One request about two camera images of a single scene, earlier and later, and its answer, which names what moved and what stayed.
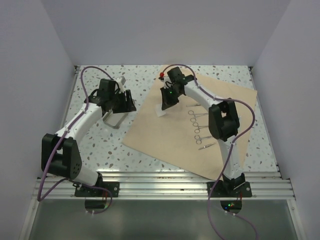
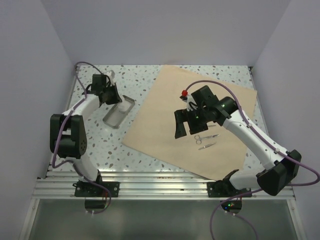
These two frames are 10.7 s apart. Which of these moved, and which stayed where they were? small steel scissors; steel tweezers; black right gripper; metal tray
Moved: black right gripper
Stayed: small steel scissors; metal tray; steel tweezers
